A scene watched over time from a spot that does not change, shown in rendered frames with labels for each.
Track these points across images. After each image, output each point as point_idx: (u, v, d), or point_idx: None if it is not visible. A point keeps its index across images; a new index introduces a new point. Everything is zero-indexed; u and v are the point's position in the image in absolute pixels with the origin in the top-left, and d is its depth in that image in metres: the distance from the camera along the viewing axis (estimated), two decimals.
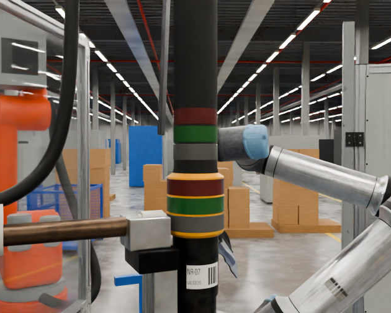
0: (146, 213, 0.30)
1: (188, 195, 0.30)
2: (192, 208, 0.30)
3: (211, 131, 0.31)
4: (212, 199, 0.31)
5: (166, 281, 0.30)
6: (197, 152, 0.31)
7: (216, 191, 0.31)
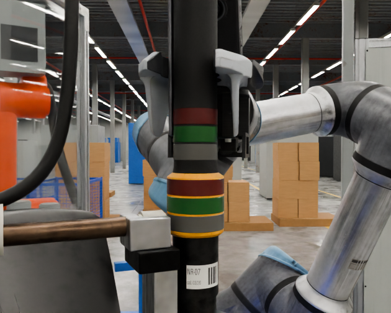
0: (146, 213, 0.30)
1: (188, 195, 0.30)
2: (192, 208, 0.30)
3: (211, 131, 0.31)
4: (212, 199, 0.31)
5: (166, 281, 0.30)
6: (197, 152, 0.31)
7: (216, 191, 0.31)
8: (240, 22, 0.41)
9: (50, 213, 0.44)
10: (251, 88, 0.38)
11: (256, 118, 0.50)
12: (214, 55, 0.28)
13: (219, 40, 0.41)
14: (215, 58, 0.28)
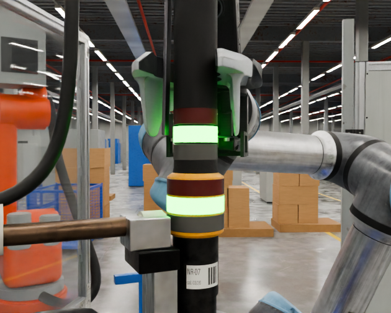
0: (146, 213, 0.30)
1: (188, 195, 0.30)
2: (192, 208, 0.30)
3: (211, 131, 0.31)
4: (212, 199, 0.31)
5: (166, 281, 0.30)
6: (197, 152, 0.31)
7: (216, 191, 0.31)
8: (238, 20, 0.41)
9: None
10: (249, 87, 0.38)
11: (255, 116, 0.50)
12: (216, 54, 0.28)
13: (216, 38, 0.41)
14: (217, 58, 0.28)
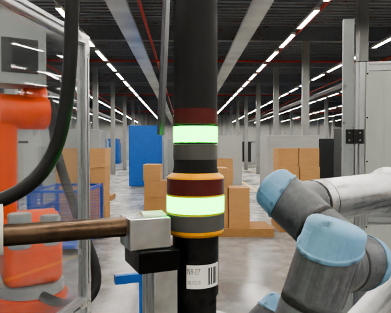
0: (146, 213, 0.30)
1: (188, 195, 0.30)
2: (192, 208, 0.30)
3: (211, 131, 0.31)
4: (212, 199, 0.31)
5: (166, 281, 0.30)
6: (197, 152, 0.31)
7: (216, 191, 0.31)
8: None
9: None
10: None
11: None
12: None
13: None
14: None
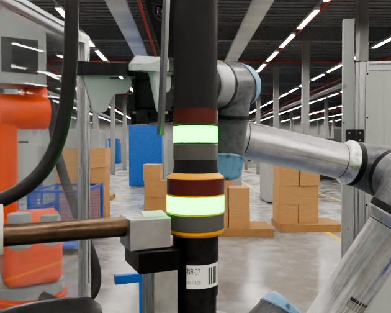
0: (146, 213, 0.30)
1: (188, 195, 0.30)
2: (192, 208, 0.30)
3: (211, 131, 0.31)
4: (212, 199, 0.31)
5: (166, 281, 0.30)
6: (197, 152, 0.31)
7: (216, 191, 0.31)
8: None
9: None
10: None
11: (226, 88, 0.61)
12: (130, 61, 0.42)
13: (170, 33, 0.54)
14: (128, 64, 0.42)
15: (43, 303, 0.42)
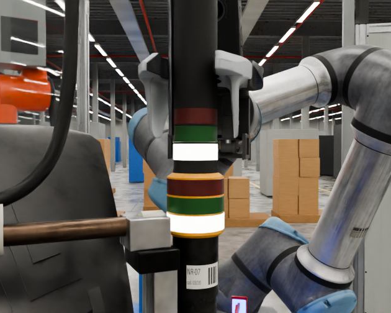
0: (146, 213, 0.30)
1: (188, 195, 0.30)
2: (192, 208, 0.30)
3: (211, 131, 0.31)
4: (212, 199, 0.31)
5: (166, 281, 0.30)
6: (197, 152, 0.31)
7: (216, 191, 0.31)
8: (240, 22, 0.41)
9: None
10: (251, 89, 0.37)
11: (256, 118, 0.50)
12: (213, 56, 0.28)
13: (219, 40, 0.41)
14: (214, 59, 0.28)
15: (42, 127, 0.42)
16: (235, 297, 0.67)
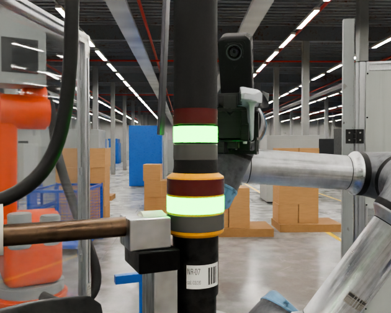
0: (146, 213, 0.30)
1: (188, 195, 0.30)
2: (192, 208, 0.30)
3: (211, 131, 0.31)
4: (212, 199, 0.31)
5: (166, 281, 0.30)
6: (197, 152, 0.31)
7: (216, 191, 0.31)
8: (252, 59, 0.59)
9: None
10: (260, 107, 0.56)
11: (263, 125, 0.68)
12: (239, 91, 0.46)
13: (238, 72, 0.59)
14: (241, 94, 0.46)
15: (43, 302, 0.42)
16: None
